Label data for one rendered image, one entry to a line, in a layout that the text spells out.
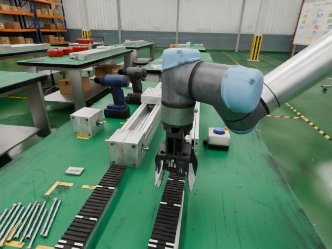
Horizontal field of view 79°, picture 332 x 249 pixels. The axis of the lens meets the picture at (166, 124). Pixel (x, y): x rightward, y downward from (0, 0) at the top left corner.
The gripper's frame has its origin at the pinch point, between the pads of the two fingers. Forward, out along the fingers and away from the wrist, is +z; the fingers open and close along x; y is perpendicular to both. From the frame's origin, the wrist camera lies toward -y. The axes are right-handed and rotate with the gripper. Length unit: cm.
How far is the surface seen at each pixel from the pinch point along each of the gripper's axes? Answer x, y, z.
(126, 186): -14.3, 0.0, 3.4
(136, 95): -33, -71, -2
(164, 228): -0.6, 14.4, -0.1
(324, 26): 288, -541, -56
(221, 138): 14.6, -26.2, -1.9
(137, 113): -21.2, -36.5, -5.1
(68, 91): -200, -246, 54
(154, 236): -2.2, 16.5, -0.1
